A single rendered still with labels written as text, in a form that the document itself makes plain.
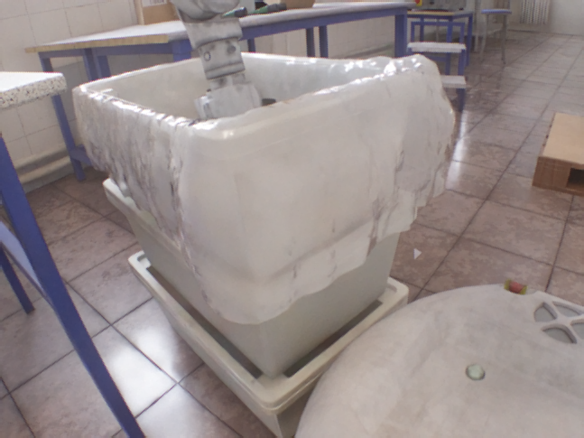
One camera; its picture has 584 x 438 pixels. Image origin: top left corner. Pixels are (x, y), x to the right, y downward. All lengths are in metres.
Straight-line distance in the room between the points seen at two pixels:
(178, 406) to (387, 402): 0.57
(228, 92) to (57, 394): 0.90
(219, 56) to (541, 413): 0.66
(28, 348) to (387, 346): 1.07
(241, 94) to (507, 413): 0.57
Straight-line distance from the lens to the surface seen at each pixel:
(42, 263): 0.67
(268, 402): 0.70
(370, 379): 0.57
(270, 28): 1.47
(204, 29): 0.57
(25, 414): 1.20
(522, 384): 0.68
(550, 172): 1.98
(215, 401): 1.01
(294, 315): 0.65
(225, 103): 0.56
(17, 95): 0.60
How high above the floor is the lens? 0.81
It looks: 31 degrees down
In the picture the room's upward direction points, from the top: 5 degrees counter-clockwise
